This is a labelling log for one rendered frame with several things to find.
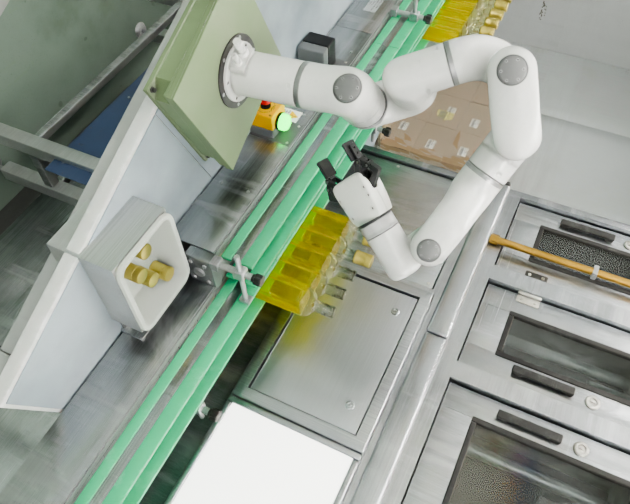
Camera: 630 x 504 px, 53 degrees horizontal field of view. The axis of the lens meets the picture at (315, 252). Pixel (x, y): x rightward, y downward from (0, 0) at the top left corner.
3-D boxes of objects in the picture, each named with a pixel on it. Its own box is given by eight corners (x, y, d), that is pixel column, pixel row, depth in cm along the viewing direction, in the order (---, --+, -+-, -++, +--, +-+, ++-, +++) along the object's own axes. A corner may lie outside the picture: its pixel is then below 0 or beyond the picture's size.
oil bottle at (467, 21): (410, 26, 220) (489, 45, 212) (411, 12, 216) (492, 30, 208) (416, 18, 223) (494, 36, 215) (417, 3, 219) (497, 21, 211)
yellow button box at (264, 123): (248, 131, 163) (273, 139, 161) (245, 108, 157) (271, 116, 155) (261, 115, 167) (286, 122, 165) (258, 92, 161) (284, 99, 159)
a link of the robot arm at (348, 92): (300, 52, 124) (377, 67, 119) (321, 73, 136) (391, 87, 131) (287, 100, 124) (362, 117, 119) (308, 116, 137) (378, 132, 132)
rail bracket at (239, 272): (216, 294, 146) (264, 313, 143) (204, 250, 133) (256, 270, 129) (223, 284, 148) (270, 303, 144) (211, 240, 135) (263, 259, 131)
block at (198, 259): (189, 279, 147) (215, 290, 145) (181, 255, 139) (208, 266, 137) (198, 268, 149) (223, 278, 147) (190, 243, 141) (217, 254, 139)
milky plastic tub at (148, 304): (113, 321, 135) (147, 336, 132) (79, 258, 117) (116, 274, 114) (160, 261, 144) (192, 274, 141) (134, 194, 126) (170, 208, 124)
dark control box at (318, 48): (296, 70, 178) (323, 78, 175) (295, 46, 171) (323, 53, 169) (309, 54, 182) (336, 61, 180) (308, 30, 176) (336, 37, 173)
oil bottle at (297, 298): (233, 289, 155) (311, 321, 149) (229, 276, 151) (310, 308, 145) (244, 272, 158) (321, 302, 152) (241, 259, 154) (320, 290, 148)
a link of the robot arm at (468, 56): (441, 37, 113) (523, 9, 109) (445, 45, 126) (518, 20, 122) (460, 112, 115) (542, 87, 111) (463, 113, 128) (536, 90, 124)
